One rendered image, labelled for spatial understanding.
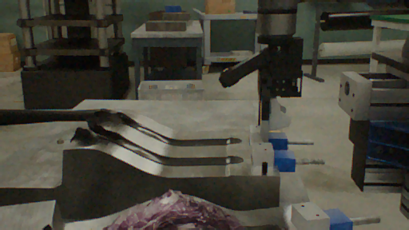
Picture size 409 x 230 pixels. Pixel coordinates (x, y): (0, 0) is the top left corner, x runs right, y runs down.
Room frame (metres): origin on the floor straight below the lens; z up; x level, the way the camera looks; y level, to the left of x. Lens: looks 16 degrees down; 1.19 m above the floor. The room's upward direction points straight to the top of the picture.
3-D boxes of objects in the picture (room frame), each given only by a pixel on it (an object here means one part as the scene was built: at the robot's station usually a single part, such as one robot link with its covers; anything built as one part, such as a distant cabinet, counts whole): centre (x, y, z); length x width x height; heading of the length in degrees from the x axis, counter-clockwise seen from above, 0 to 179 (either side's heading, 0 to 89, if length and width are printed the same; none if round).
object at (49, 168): (0.83, 0.11, 0.87); 0.50 x 0.26 x 0.14; 86
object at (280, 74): (0.87, -0.15, 1.05); 0.09 x 0.08 x 0.12; 86
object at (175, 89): (4.00, 0.28, 0.28); 0.61 x 0.41 x 0.15; 92
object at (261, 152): (0.76, -0.16, 0.89); 0.13 x 0.05 x 0.05; 86
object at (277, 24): (0.87, -0.15, 1.13); 0.08 x 0.08 x 0.05
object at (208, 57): (6.73, -0.44, 0.47); 1.10 x 0.52 x 0.94; 99
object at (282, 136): (0.86, -0.17, 0.89); 0.13 x 0.05 x 0.05; 87
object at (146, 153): (0.82, 0.09, 0.92); 0.35 x 0.16 x 0.09; 86
